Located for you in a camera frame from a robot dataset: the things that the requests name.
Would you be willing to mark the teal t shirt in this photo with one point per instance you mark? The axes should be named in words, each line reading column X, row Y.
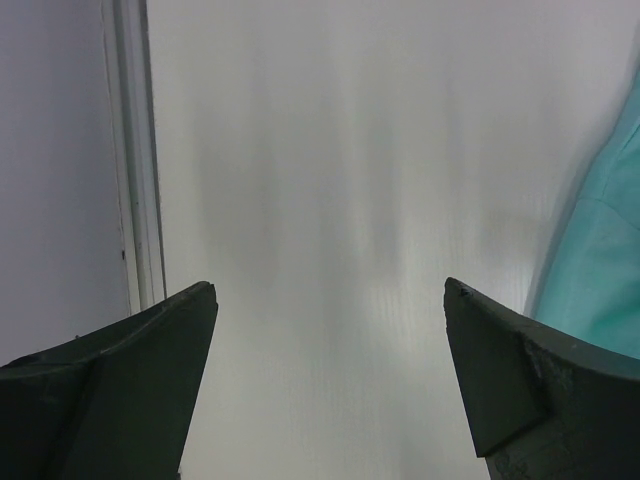
column 591, row 288

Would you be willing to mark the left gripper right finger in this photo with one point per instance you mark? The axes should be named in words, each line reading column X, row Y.
column 541, row 404

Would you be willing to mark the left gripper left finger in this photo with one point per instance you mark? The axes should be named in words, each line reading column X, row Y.
column 113, row 404

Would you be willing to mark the left aluminium frame post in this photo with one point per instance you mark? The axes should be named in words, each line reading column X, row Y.
column 128, row 70

